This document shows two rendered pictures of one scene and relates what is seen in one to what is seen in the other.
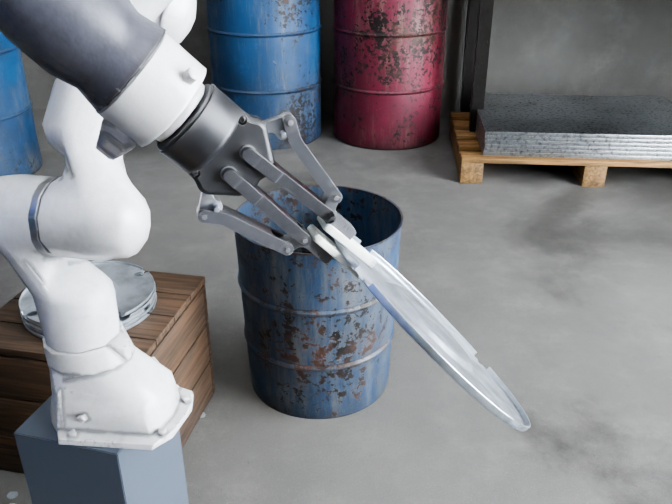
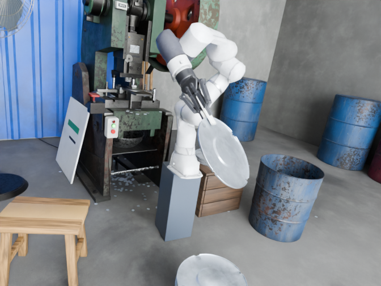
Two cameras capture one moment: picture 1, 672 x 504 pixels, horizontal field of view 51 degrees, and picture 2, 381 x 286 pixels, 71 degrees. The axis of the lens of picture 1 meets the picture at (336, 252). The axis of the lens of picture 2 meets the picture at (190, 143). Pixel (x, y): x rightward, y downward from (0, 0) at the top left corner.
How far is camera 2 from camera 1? 69 cm
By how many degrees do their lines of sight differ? 43
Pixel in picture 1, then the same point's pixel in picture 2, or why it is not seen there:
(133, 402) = (183, 164)
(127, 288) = not seen: hidden behind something
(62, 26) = (163, 47)
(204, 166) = (182, 85)
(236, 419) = (236, 218)
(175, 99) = (176, 66)
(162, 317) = not seen: hidden behind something
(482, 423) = (317, 274)
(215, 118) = (184, 72)
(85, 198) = not seen: hidden behind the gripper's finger
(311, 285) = (271, 181)
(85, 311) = (183, 136)
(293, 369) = (258, 210)
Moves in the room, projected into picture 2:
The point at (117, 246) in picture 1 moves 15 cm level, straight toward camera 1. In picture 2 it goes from (192, 120) to (177, 124)
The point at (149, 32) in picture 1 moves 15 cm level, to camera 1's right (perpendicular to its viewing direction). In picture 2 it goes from (178, 52) to (206, 56)
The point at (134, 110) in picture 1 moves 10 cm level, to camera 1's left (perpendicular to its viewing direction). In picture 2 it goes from (169, 66) to (155, 63)
